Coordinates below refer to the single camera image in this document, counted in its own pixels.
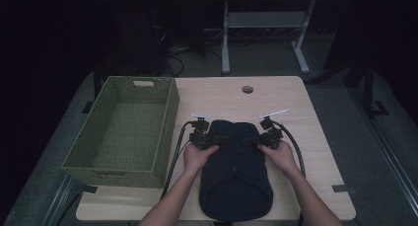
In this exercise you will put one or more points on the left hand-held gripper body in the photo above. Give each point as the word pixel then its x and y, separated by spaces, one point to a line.
pixel 200 137

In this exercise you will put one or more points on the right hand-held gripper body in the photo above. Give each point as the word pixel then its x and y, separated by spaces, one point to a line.
pixel 272 137

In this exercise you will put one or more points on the dark navy printed garment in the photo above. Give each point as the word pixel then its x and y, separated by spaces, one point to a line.
pixel 235 183

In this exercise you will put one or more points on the green woven basket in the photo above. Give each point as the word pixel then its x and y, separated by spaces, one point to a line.
pixel 131 127

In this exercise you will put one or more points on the person's left hand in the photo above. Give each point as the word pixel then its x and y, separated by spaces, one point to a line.
pixel 197 158

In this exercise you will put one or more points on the person's right hand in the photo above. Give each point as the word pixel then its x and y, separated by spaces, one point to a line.
pixel 281 158

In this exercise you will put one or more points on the grey tape strip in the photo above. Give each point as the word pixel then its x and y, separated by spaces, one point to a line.
pixel 343 188

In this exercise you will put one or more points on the black metal stand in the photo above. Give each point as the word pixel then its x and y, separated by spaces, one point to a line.
pixel 368 88

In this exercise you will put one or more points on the black tape strip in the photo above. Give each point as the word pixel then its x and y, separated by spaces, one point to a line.
pixel 89 188

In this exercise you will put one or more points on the aluminium rail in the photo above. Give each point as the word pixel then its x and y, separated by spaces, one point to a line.
pixel 60 199
pixel 384 147

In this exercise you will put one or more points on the black floor bracket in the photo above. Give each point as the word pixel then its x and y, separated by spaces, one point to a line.
pixel 87 107

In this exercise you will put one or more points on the grey metal frame desk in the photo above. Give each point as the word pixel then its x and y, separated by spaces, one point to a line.
pixel 266 19

